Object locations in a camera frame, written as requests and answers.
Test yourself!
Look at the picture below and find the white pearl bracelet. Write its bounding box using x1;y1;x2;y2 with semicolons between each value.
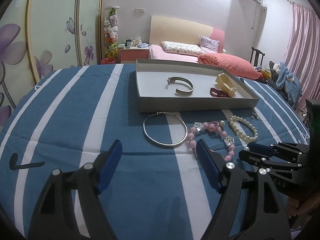
228;115;259;144

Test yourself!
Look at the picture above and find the pink bead charm bracelet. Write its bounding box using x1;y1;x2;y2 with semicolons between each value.
185;120;237;163

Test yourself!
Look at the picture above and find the dark red bead bracelet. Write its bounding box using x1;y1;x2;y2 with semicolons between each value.
209;87;232;98

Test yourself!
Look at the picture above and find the thin silver round bangle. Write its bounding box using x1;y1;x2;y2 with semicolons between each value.
142;112;188;148

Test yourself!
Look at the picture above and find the grey shallow cardboard tray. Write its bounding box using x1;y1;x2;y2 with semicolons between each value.
136;60;259;113

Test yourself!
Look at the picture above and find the silver cuff bangle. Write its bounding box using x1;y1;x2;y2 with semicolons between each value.
167;76;194;96

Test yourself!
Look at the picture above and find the blue plush garment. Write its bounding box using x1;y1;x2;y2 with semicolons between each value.
276;62;302;109

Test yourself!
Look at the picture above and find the blue white striped tablecloth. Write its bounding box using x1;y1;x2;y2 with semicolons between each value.
1;64;309;239

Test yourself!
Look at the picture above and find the pink curtain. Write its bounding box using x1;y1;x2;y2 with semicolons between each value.
285;3;320;108

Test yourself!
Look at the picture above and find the dark wooden chair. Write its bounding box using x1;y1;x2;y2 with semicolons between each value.
250;47;265;67

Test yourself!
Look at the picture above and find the folded coral pink quilt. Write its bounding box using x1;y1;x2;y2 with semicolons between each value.
197;53;260;80

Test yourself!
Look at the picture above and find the purple small pillow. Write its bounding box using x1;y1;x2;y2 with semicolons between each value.
200;35;220;53

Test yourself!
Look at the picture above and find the white patterned pillow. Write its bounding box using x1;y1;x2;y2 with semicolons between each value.
161;41;205;56

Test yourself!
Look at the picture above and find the red mesh waste basket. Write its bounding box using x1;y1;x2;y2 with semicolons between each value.
101;57;117;64

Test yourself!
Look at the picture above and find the pink bedside nightstand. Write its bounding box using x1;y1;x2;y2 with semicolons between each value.
118;47;149;63

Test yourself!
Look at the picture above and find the bed with beige headboard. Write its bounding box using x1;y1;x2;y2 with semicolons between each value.
149;15;262;81

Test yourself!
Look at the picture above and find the sliding floral wardrobe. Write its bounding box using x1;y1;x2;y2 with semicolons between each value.
1;0;103;125

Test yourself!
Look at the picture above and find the hanging plush toy stack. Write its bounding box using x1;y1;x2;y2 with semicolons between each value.
103;6;119;58

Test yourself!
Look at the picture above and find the white wall air conditioner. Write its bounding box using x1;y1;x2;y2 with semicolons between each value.
238;0;267;30

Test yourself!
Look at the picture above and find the wall power socket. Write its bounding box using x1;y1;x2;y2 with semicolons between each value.
135;8;146;13

